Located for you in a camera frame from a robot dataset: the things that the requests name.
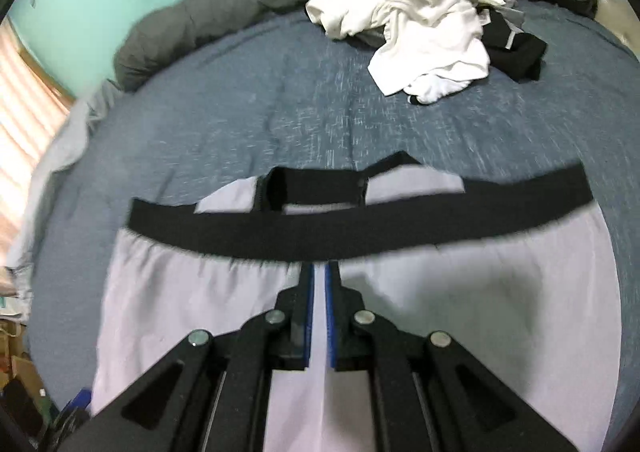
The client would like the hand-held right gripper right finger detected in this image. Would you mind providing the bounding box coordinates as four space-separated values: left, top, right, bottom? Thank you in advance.
325 259 578 452

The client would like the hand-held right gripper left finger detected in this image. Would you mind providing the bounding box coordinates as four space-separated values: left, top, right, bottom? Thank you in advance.
62 259 316 452

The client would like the grey jacket with black trim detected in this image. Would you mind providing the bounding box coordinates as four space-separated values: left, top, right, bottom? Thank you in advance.
90 151 623 452

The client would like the white garment pile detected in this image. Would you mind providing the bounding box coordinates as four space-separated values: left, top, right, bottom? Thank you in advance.
304 0 493 106

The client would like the blue-grey bed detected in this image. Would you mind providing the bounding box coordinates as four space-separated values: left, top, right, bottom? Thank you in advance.
22 0 640 452

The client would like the cardboard box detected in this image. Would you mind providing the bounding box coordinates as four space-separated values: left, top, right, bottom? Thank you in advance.
7 352 38 385

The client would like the light grey blanket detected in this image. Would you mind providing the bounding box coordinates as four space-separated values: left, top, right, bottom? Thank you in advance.
5 80 121 273

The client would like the dark grey rolled duvet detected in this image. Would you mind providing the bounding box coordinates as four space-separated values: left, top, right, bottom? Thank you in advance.
112 0 598 93

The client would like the black garment with white piping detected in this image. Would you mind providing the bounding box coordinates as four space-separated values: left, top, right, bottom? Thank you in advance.
407 7 548 106

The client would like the pink curtain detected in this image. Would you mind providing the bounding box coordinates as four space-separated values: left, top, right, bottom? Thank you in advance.
0 15 76 268

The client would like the cream tufted headboard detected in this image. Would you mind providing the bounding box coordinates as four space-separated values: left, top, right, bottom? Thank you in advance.
595 0 640 63

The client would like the wooden window frame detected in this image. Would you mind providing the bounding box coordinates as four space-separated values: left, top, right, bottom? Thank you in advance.
10 15 76 108

